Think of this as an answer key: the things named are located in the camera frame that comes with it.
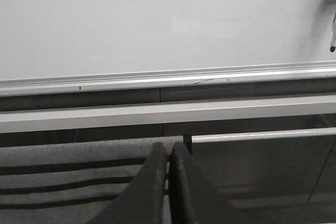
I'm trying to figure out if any white whiteboard marker pen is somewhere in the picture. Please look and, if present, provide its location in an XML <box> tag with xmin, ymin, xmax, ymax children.
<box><xmin>330</xmin><ymin>14</ymin><xmax>336</xmax><ymax>52</ymax></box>

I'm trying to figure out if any grey metal stand crossbar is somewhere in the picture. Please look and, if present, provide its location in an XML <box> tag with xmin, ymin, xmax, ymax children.
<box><xmin>1</xmin><ymin>94</ymin><xmax>335</xmax><ymax>133</ymax></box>

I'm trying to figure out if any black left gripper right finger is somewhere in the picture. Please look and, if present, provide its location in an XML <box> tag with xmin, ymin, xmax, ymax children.
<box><xmin>169</xmin><ymin>143</ymin><xmax>250</xmax><ymax>223</ymax></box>

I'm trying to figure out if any grey fabric chair back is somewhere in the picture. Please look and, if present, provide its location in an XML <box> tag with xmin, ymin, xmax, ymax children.
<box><xmin>1</xmin><ymin>136</ymin><xmax>183</xmax><ymax>223</ymax></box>

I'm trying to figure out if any dark glass panel with rail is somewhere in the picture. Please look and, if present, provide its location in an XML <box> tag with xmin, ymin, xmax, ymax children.
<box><xmin>192</xmin><ymin>128</ymin><xmax>335</xmax><ymax>223</ymax></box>

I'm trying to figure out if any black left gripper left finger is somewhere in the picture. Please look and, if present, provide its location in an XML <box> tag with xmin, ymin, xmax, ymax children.
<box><xmin>89</xmin><ymin>143</ymin><xmax>167</xmax><ymax>223</ymax></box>

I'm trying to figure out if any white whiteboard with aluminium frame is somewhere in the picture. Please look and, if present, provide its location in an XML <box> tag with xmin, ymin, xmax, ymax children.
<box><xmin>1</xmin><ymin>0</ymin><xmax>335</xmax><ymax>96</ymax></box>

